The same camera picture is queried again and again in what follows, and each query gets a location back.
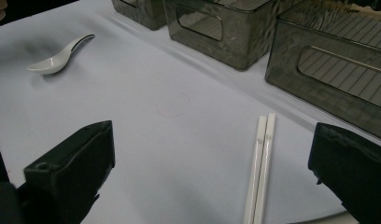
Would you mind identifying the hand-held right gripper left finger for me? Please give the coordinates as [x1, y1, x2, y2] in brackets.
[23, 120, 116, 224]

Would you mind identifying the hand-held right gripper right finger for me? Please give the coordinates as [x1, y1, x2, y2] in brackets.
[308, 121, 381, 224]

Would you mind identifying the white chopstick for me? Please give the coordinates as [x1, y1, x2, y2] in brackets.
[242, 115, 268, 224]
[252, 112, 277, 224]

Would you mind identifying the white plastic spoon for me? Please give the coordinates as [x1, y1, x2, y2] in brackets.
[26, 33, 96, 76]

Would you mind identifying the translucent grey storage bin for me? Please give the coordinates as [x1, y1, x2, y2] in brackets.
[162, 0, 303, 72]
[264, 0, 381, 143]
[111, 0, 168, 31]

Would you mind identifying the white table mat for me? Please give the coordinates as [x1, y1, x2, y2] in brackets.
[0, 0, 381, 224]

